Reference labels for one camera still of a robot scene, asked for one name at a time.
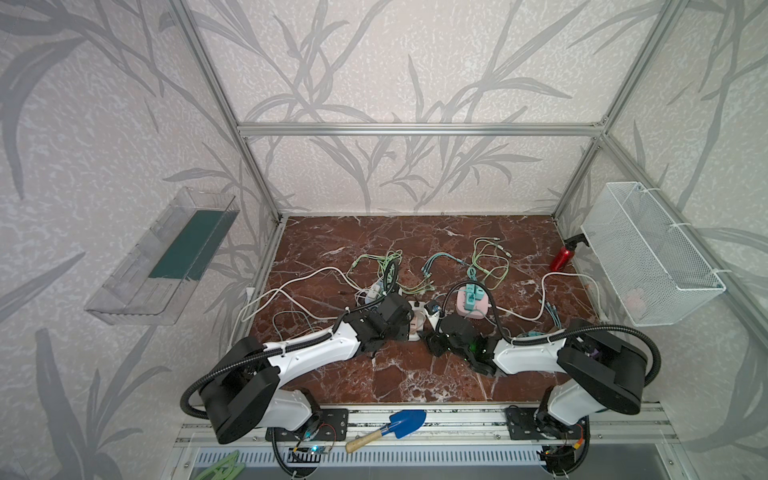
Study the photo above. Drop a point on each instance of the blue toy shovel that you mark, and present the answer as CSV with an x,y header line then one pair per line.
x,y
401,424

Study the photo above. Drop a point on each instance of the white power strip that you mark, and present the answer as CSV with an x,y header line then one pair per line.
x,y
423,313

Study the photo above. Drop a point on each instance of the green plastic clip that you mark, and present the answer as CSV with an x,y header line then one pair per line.
x,y
228,468

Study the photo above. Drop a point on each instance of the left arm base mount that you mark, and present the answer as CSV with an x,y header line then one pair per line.
x,y
328,424

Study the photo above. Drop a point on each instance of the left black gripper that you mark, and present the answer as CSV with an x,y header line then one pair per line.
x,y
398,318

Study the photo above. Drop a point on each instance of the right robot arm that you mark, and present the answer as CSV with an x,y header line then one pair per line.
x,y
608,365

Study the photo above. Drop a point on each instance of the blue power strip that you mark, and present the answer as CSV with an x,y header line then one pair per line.
x,y
375,292

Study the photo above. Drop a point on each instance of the white wire mesh basket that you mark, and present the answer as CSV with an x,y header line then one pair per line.
x,y
655,270

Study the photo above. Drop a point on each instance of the red spray bottle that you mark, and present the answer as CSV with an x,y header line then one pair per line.
x,y
565,255

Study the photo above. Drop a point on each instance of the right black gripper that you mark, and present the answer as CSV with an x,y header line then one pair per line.
x,y
438,334

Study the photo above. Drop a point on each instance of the pink power strip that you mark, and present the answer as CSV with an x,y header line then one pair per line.
x,y
472,315

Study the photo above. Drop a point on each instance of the clear plastic wall tray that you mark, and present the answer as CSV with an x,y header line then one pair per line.
x,y
155,281

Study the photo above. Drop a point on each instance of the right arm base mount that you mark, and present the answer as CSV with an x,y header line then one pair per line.
x,y
526,423

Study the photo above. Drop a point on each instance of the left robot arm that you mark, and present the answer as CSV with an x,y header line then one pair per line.
x,y
245,389

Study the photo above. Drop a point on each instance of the teal plugs on pink strip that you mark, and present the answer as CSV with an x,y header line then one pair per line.
x,y
475,297

